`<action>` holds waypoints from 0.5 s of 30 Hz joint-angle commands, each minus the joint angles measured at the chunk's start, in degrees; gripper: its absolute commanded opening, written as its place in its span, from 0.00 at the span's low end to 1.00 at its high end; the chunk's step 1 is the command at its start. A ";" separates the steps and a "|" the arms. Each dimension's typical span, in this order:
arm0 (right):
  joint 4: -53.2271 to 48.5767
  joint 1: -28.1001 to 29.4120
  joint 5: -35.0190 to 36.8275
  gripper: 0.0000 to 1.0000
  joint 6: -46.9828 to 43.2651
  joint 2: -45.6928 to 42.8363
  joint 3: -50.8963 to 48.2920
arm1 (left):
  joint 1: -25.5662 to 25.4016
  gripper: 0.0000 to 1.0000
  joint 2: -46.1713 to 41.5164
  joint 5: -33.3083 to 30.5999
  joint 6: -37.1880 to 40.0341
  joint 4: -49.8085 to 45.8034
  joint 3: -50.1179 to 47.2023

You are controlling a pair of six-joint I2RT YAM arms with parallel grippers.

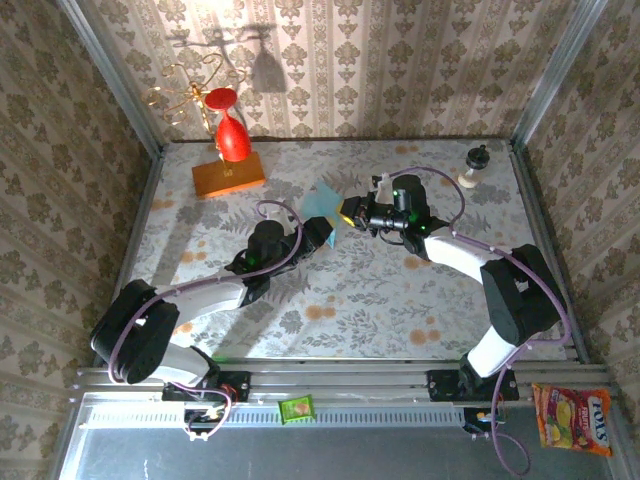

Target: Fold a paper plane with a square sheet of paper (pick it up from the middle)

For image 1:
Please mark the floral print table cover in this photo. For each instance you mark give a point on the floral print table cover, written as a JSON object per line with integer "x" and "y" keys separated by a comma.
{"x": 375, "y": 320}

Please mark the small green candy packet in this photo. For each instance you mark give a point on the small green candy packet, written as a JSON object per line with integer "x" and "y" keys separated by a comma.
{"x": 297, "y": 409}

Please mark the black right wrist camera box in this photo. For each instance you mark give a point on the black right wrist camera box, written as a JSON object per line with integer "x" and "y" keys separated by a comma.
{"x": 412, "y": 192}

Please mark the red wine glass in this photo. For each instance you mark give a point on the red wine glass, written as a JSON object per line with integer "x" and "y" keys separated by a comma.
{"x": 233, "y": 140}

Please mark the small black-capped bottle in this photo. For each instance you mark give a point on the small black-capped bottle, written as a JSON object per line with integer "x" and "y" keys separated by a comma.
{"x": 473, "y": 159}

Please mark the orange Fox's candy bag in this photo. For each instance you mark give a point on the orange Fox's candy bag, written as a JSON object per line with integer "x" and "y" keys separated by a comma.
{"x": 575, "y": 420}

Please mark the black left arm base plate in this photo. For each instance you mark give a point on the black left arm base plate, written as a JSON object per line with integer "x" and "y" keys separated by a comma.
{"x": 235, "y": 387}

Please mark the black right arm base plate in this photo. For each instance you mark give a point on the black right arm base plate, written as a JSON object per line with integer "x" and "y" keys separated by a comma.
{"x": 442, "y": 386}

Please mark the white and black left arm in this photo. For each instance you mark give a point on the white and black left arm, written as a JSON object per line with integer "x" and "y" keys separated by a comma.
{"x": 210, "y": 297}

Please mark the aluminium frame post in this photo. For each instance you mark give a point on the aluminium frame post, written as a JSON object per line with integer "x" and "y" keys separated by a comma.
{"x": 112, "y": 75}
{"x": 557, "y": 70}

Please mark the grey metal sheet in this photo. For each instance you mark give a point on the grey metal sheet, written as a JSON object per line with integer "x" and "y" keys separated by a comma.
{"x": 325, "y": 455}

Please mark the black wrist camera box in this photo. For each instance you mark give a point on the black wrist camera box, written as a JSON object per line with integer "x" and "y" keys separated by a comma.
{"x": 412, "y": 192}
{"x": 270, "y": 234}

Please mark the aluminium side rail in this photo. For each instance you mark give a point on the aluminium side rail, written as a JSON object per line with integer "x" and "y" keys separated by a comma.
{"x": 132, "y": 240}
{"x": 547, "y": 200}

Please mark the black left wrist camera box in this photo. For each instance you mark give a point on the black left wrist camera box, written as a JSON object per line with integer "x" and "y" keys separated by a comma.
{"x": 270, "y": 234}

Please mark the aluminium front rail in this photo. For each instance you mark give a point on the aluminium front rail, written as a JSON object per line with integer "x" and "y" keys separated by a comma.
{"x": 340, "y": 381}

